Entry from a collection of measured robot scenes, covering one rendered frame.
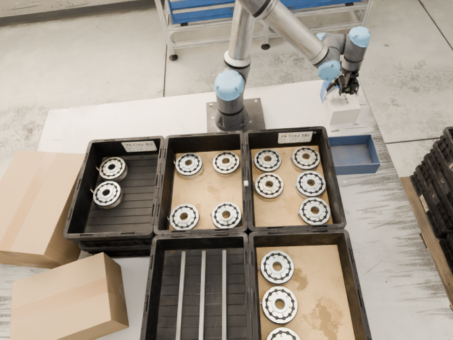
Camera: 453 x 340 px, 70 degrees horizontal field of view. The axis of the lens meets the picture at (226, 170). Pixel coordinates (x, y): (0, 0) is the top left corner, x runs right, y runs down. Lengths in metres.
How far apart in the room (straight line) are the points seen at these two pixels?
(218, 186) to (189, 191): 0.11
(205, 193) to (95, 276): 0.46
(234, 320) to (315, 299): 0.25
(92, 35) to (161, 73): 0.99
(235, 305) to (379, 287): 0.50
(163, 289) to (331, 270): 0.53
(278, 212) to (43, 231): 0.80
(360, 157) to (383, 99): 1.33
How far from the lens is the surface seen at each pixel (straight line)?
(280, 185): 1.17
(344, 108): 1.52
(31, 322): 1.23
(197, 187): 1.22
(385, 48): 3.22
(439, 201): 1.97
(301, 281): 1.08
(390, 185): 1.44
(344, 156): 1.46
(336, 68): 1.22
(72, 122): 1.82
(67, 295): 1.19
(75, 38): 3.78
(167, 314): 1.09
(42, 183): 1.38
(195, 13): 2.89
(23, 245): 1.29
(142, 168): 1.33
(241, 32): 1.33
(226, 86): 1.33
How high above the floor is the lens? 1.87
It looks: 57 degrees down
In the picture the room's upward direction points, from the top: 10 degrees counter-clockwise
